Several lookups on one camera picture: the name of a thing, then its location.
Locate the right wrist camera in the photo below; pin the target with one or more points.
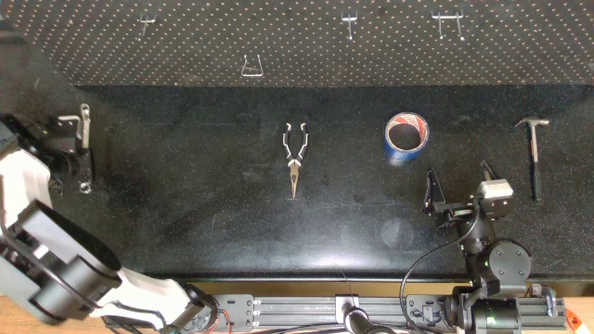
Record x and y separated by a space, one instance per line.
494 189

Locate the mounting rail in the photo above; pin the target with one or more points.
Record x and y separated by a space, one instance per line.
301 313

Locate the roll of blue tape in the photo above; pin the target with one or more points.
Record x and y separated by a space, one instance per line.
394 150

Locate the hammer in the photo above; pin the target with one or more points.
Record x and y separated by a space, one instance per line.
534 139

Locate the pliers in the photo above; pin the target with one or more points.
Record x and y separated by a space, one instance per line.
294 171

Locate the wrench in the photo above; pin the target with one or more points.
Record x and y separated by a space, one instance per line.
85 125

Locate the black pegboard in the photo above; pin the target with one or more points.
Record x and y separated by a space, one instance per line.
297 46

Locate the metal hook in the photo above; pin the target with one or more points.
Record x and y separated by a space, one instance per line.
147 19
252 72
349 28
448 16

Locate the orange tag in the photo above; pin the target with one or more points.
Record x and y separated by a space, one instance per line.
574 321

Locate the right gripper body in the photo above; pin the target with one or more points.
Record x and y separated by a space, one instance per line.
457 214

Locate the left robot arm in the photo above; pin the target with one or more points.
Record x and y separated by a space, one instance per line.
69 260

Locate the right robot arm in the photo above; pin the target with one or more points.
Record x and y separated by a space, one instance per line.
508 266

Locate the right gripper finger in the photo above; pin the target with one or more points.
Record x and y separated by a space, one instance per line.
488 171
434 192

